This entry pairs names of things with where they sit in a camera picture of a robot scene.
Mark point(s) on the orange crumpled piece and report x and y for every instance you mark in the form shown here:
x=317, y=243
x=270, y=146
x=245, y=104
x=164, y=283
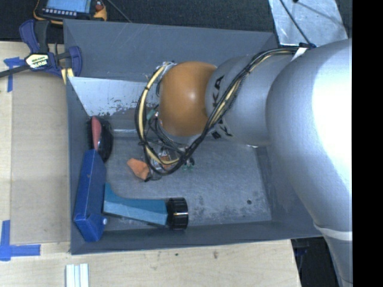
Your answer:
x=138, y=167

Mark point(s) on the teal angled bottle black cap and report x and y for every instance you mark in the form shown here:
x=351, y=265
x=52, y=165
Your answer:
x=134, y=208

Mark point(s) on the grey metal bin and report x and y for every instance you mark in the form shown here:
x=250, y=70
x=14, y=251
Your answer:
x=227, y=184

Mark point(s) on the red and black brush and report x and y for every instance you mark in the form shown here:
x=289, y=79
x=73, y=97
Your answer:
x=100, y=136

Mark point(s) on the blue box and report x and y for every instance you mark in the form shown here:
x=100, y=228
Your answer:
x=89, y=187

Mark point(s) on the pale wood board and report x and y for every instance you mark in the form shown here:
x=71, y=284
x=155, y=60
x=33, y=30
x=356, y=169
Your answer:
x=39, y=148

